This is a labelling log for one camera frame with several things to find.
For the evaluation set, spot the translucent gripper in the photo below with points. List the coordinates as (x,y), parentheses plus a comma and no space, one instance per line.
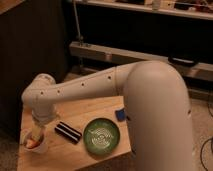
(37,131)

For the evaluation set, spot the white ceramic cup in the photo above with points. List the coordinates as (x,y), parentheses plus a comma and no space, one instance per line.
(32,144)

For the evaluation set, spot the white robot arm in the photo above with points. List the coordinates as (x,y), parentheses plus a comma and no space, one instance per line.
(156,101)

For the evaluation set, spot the black white striped box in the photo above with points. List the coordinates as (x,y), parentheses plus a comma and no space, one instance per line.
(68,132)

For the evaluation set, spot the green patterned plate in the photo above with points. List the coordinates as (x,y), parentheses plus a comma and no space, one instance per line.
(101,136)

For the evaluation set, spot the blue sponge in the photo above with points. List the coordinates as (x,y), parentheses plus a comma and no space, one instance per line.
(120,115)

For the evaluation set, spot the vertical metal pole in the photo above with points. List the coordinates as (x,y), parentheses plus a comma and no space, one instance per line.
(79,36)

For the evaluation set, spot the black handle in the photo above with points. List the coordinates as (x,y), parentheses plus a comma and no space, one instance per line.
(182,62)

